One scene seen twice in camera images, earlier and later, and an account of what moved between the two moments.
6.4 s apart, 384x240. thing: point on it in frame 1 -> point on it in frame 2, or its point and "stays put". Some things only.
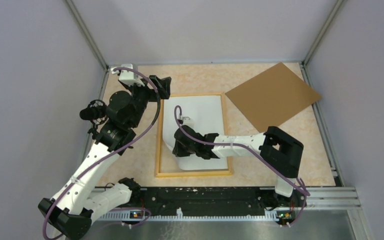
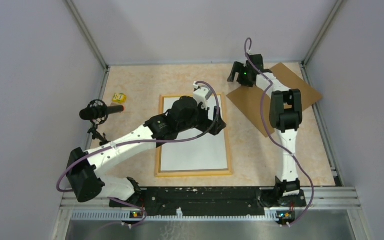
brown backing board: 272,96 stays put
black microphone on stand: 96,112 stays put
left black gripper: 163,85 -> 207,122
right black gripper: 178,152 -> 238,68
